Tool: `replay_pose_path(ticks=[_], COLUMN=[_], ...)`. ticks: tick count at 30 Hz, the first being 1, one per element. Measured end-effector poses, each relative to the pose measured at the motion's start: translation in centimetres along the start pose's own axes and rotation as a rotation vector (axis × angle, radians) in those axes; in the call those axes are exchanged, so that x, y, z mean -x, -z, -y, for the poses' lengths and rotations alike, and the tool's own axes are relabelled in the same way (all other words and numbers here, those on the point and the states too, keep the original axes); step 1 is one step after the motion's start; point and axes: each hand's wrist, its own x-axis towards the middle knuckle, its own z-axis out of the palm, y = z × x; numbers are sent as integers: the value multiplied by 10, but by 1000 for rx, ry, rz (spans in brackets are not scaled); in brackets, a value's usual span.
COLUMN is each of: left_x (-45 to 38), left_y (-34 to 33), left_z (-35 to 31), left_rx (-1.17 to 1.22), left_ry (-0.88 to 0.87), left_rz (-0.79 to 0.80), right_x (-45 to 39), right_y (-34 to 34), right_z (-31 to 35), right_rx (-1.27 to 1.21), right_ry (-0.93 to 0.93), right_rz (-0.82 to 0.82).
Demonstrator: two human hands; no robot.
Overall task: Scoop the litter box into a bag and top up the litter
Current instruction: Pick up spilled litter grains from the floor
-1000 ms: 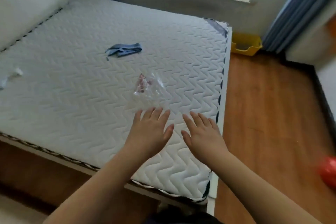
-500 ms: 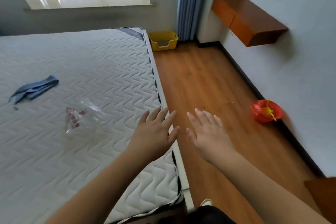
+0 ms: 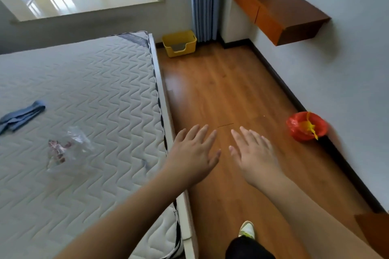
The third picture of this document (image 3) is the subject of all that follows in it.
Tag clear plastic wrapper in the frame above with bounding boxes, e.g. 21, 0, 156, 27
45, 127, 95, 173

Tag white quilted mattress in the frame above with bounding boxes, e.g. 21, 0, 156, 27
0, 31, 184, 259

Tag blue cloth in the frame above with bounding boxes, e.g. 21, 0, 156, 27
0, 100, 46, 135

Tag dark baseboard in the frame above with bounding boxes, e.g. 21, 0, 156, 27
155, 38, 387, 214

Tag person's left hand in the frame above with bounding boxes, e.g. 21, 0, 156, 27
162, 124, 222, 191

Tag person's left forearm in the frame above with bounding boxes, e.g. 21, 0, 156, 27
54, 172, 189, 259

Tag yellow litter box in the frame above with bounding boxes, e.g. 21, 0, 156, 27
161, 30, 197, 58

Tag red-lined trash bin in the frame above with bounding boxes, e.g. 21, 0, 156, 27
285, 111, 329, 143

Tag black trousers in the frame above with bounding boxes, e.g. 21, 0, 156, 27
224, 236, 276, 259

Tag blue pleated curtain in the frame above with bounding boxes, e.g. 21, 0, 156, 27
189, 0, 225, 43

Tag person's right hand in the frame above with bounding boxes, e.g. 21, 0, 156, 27
228, 126, 286, 191

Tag person's right white-green shoe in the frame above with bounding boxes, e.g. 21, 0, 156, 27
238, 221, 256, 240

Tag person's right forearm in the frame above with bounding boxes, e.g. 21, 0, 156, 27
261, 174, 383, 259

